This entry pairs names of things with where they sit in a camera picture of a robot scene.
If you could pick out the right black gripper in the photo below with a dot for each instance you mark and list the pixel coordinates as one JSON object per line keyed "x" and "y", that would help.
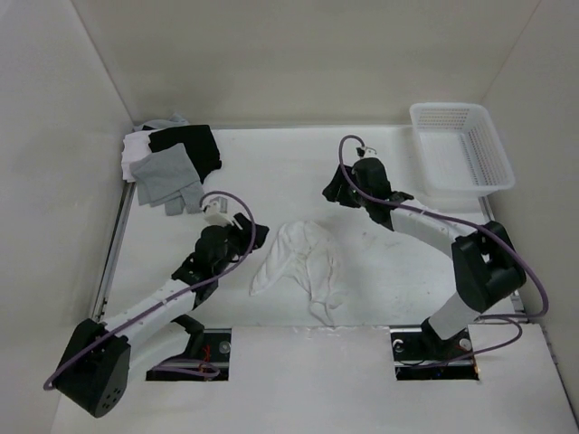
{"x": 331, "y": 191}

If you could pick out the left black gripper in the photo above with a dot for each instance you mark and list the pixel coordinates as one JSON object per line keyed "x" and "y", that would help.
{"x": 244, "y": 232}

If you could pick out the white tank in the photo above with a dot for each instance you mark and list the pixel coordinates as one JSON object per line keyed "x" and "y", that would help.
{"x": 136, "y": 148}
{"x": 308, "y": 254}

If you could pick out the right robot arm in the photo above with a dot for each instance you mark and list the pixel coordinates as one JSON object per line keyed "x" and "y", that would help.
{"x": 484, "y": 272}

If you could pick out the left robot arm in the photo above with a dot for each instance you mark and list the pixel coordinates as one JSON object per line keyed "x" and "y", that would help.
{"x": 101, "y": 358}

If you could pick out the folded black tank top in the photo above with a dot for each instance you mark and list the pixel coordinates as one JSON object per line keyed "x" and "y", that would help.
{"x": 199, "y": 144}

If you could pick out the folded grey tank top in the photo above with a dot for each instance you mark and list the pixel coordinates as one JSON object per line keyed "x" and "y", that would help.
{"x": 168, "y": 177}

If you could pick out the folded white tank top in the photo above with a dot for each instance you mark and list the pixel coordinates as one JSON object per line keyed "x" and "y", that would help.
{"x": 136, "y": 148}

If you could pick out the white plastic basket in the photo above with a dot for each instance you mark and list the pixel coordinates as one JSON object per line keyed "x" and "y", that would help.
{"x": 459, "y": 150}

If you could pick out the light grey folded top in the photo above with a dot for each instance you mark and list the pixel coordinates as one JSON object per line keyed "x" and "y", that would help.
{"x": 175, "y": 120}

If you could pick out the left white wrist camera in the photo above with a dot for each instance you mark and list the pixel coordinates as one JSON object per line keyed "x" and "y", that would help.
{"x": 216, "y": 212}

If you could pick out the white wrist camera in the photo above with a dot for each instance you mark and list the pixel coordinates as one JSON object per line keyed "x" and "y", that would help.
{"x": 216, "y": 212}
{"x": 366, "y": 152}

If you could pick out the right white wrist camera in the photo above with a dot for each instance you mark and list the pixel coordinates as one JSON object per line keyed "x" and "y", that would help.
{"x": 366, "y": 152}

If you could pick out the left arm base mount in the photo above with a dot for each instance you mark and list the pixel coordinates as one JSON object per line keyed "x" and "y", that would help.
{"x": 206, "y": 357}

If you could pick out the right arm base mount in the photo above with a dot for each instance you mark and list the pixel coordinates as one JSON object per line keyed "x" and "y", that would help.
{"x": 420, "y": 355}

